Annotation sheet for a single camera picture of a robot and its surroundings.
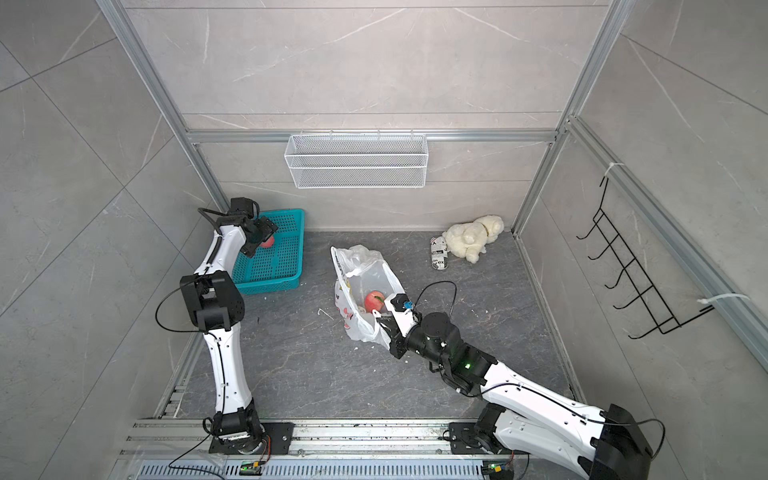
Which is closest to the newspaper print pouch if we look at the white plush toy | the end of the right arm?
the white plush toy

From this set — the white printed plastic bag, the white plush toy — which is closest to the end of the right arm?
the white printed plastic bag

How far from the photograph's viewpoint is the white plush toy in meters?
1.07

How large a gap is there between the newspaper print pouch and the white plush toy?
2 cm

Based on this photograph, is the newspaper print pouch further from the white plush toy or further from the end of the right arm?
the end of the right arm

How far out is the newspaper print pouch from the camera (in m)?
1.09

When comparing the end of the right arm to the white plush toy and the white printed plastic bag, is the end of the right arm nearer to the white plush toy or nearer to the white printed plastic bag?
the white printed plastic bag
